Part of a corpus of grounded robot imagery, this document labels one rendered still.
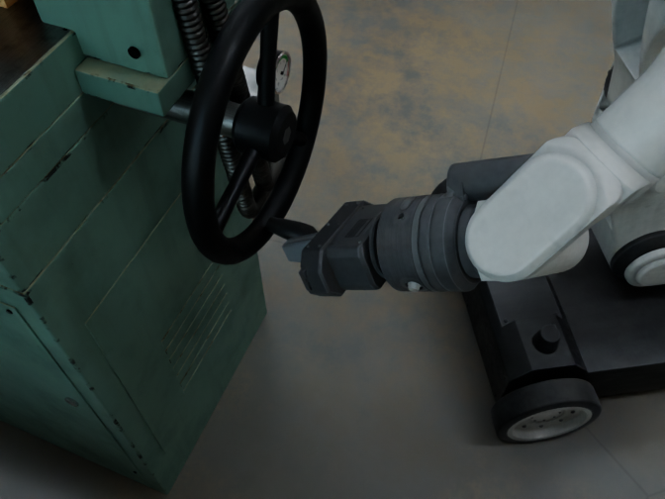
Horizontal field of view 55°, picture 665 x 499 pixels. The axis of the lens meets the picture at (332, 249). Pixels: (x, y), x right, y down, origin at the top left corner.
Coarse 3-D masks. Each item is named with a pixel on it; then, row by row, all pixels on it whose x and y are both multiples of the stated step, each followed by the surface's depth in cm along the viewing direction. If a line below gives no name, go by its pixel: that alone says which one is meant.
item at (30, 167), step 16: (80, 96) 64; (64, 112) 62; (80, 112) 65; (96, 112) 67; (48, 128) 61; (64, 128) 63; (80, 128) 65; (32, 144) 60; (48, 144) 62; (64, 144) 64; (16, 160) 59; (32, 160) 60; (48, 160) 62; (0, 176) 57; (16, 176) 59; (32, 176) 61; (0, 192) 58; (16, 192) 60; (0, 208) 58; (0, 224) 59
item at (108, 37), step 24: (48, 0) 59; (72, 0) 57; (96, 0) 56; (120, 0) 55; (144, 0) 54; (168, 0) 57; (72, 24) 60; (96, 24) 58; (120, 24) 57; (144, 24) 56; (168, 24) 58; (96, 48) 61; (120, 48) 60; (144, 48) 58; (168, 48) 59; (168, 72) 60
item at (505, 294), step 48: (480, 288) 129; (528, 288) 128; (576, 288) 130; (624, 288) 130; (480, 336) 132; (528, 336) 119; (576, 336) 124; (624, 336) 124; (528, 384) 120; (624, 384) 127
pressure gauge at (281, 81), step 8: (280, 56) 92; (288, 56) 95; (280, 64) 93; (288, 64) 96; (256, 72) 92; (280, 72) 94; (288, 72) 97; (256, 80) 93; (280, 80) 95; (280, 88) 96
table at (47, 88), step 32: (32, 0) 63; (0, 32) 60; (32, 32) 60; (64, 32) 60; (0, 64) 57; (32, 64) 57; (64, 64) 60; (96, 64) 62; (0, 96) 55; (32, 96) 58; (64, 96) 62; (96, 96) 63; (128, 96) 61; (160, 96) 60; (0, 128) 55; (32, 128) 59; (0, 160) 57
